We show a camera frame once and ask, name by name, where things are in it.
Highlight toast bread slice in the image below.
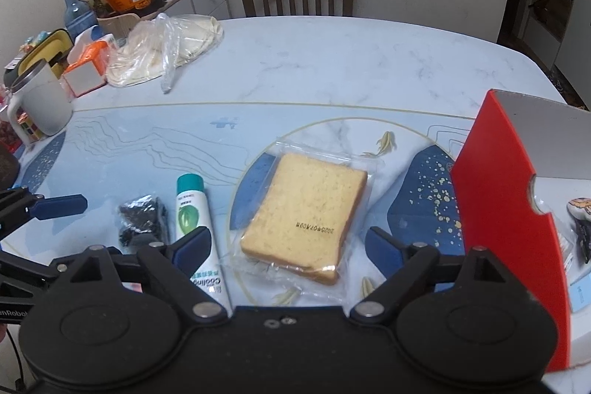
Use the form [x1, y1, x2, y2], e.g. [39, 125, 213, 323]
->
[221, 140, 383, 304]

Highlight red white cardboard box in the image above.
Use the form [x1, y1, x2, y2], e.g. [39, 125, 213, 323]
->
[452, 90, 590, 371]

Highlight bag of red dates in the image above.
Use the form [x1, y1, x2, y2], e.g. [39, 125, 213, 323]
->
[0, 85, 21, 153]

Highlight brown ceramic mug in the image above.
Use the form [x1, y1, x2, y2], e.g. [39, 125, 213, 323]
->
[0, 143, 20, 190]

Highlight light blue card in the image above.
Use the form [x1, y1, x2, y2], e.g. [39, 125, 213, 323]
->
[568, 276, 591, 313]

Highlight white cooling gel tube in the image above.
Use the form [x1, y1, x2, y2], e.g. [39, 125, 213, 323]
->
[174, 173, 232, 315]

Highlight orange white tissue box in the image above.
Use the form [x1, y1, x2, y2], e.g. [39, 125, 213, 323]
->
[62, 30, 117, 98]

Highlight blue glass bottle red cap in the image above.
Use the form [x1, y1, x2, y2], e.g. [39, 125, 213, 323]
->
[64, 0, 98, 40]

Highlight yellow black lunch box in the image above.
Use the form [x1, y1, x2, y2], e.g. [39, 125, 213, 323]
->
[3, 29, 73, 89]

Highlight colourful cube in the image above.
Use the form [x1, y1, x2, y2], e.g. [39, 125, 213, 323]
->
[17, 111, 45, 143]

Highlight white travel mug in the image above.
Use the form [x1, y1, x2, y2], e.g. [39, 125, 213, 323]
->
[7, 59, 73, 146]

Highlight bag of flatbreads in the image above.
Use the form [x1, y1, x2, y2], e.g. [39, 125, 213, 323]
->
[106, 14, 223, 94]

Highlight black beads plastic bag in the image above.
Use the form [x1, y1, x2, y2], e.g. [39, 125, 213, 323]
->
[117, 195, 170, 253]

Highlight black snack packet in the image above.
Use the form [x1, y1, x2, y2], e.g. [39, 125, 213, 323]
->
[575, 219, 591, 264]

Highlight white wall cabinets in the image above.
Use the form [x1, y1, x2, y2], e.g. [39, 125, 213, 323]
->
[523, 0, 590, 104]

